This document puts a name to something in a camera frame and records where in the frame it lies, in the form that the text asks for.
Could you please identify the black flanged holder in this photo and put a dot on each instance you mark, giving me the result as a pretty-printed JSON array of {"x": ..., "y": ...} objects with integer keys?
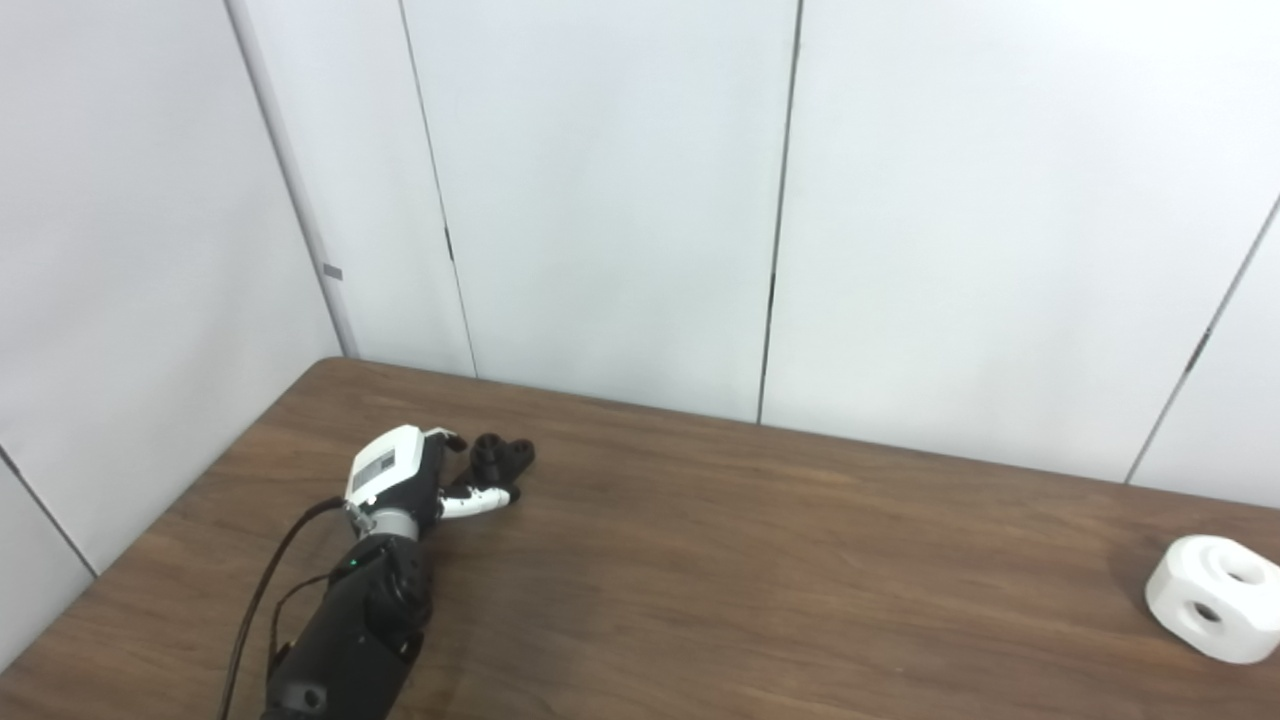
[{"x": 500, "y": 458}]

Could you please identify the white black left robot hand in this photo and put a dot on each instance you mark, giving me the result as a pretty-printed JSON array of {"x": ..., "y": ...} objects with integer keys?
[{"x": 392, "y": 470}]

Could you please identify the round white piece with holes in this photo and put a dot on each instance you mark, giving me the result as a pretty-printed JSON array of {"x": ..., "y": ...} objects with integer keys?
[{"x": 1212, "y": 598}]

